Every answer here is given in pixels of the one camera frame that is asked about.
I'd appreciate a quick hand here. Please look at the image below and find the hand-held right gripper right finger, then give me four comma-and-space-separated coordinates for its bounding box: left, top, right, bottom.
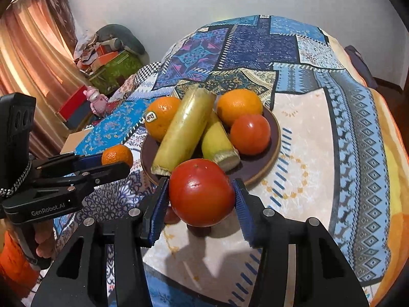
232, 178, 371, 307

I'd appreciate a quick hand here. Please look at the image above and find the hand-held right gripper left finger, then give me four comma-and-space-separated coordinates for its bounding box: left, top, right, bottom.
30, 177, 170, 307

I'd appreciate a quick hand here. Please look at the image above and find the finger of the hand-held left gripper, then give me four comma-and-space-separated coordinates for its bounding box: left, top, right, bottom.
31, 153, 103, 171
32, 162, 130, 196

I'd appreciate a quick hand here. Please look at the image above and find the small mandarin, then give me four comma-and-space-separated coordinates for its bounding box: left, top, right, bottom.
101, 145, 134, 167

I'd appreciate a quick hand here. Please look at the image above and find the red tomato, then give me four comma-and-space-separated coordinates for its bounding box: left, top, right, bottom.
169, 159, 236, 227
229, 113, 271, 156

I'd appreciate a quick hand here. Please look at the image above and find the purple-brown round plate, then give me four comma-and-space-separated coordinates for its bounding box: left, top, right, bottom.
141, 102, 282, 188

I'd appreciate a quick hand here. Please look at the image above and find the yellow-green sugarcane piece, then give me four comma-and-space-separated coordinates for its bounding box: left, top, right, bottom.
151, 86, 217, 177
201, 110, 241, 172

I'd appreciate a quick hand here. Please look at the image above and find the orange with sticker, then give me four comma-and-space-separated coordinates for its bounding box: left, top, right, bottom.
144, 96, 183, 143

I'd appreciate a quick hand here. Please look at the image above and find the person's left hand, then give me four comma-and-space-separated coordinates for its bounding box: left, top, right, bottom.
35, 221, 55, 258

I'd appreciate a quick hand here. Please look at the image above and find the tan cardboard box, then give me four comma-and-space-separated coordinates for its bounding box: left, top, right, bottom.
61, 128, 93, 154

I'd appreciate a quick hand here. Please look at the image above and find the red flat box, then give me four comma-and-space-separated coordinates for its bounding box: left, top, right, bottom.
59, 88, 89, 121

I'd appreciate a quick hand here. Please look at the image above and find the pink toy figure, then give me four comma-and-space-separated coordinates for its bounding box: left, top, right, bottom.
84, 86, 107, 116

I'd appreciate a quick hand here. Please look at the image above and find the black-white checkered cloth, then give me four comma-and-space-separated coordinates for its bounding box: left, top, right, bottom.
128, 61, 162, 80

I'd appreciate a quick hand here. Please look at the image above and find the blue patchwork blanket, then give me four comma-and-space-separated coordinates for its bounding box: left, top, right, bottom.
51, 14, 409, 307

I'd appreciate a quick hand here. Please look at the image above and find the orange striped curtain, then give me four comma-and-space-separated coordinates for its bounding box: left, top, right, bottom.
0, 0, 84, 154

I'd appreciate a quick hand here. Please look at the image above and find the grey plush toy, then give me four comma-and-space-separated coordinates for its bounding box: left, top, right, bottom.
96, 24, 147, 63

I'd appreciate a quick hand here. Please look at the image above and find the dark patterned curtain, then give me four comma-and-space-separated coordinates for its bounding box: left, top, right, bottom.
41, 0, 77, 52

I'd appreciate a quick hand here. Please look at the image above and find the grey backpack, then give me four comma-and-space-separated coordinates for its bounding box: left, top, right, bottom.
345, 45, 378, 89

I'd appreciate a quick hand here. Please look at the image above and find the black-white braided cord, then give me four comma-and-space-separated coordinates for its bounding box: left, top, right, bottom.
0, 158, 32, 199

